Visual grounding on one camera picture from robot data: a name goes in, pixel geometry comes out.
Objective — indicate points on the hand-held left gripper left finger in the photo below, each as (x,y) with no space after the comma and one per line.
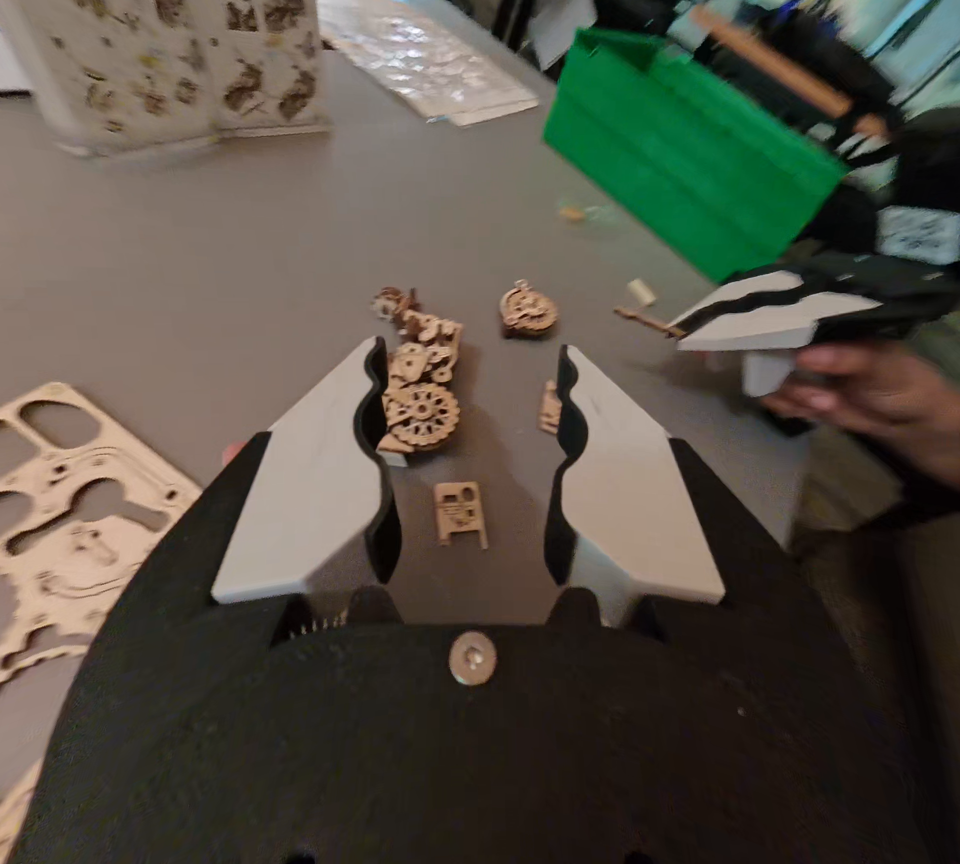
(300,489)

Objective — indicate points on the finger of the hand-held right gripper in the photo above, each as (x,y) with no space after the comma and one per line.
(765,335)
(750,286)

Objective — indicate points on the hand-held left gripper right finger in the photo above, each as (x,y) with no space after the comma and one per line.
(637,504)

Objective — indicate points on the long wooden lever part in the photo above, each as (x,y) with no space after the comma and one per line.
(645,320)

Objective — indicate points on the wooden motorbike body assembly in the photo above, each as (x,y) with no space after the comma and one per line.
(420,414)

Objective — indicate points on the grey desk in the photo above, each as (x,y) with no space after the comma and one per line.
(187,264)

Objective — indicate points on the person's right hand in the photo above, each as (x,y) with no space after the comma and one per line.
(885,399)

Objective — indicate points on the small white cylinder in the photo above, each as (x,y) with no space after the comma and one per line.
(641,294)

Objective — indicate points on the small flat wooden piece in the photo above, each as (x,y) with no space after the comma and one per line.
(549,414)

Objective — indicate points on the small slotted wooden piece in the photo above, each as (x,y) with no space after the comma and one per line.
(442,504)

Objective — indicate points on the green plastic bin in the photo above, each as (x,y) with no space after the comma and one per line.
(675,151)

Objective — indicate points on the wooden sheet with window cutout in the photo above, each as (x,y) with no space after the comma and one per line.
(120,440)

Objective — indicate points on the clear bag of small parts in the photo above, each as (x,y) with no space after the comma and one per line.
(574,212)

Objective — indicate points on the wooden wheel assembly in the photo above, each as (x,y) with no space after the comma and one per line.
(529,312)

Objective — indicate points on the white plastic packaging bag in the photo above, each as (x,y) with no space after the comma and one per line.
(427,53)

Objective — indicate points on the printed assembly instruction sheet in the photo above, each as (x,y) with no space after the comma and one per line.
(150,53)

